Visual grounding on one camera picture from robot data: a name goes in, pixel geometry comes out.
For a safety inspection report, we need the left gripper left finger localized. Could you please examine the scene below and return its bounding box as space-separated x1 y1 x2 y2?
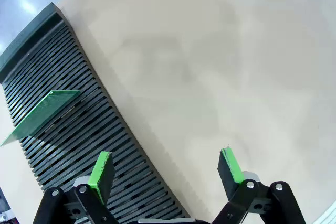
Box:
33 151 119 224

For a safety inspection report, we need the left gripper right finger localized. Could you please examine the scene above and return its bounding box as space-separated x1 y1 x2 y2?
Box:
211 147 307 224

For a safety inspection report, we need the green perforated PCB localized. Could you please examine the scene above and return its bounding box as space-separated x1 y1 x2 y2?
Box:
0 89 81 148

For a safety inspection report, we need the black slotted PCB rack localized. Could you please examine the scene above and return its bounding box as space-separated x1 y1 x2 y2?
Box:
0 2 194 221

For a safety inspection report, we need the dark equipment clutter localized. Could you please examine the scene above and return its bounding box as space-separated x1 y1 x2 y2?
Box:
0 187 17 224

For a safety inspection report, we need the white aluminium base frame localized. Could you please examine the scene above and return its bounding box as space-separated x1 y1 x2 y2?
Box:
313 202 336 224

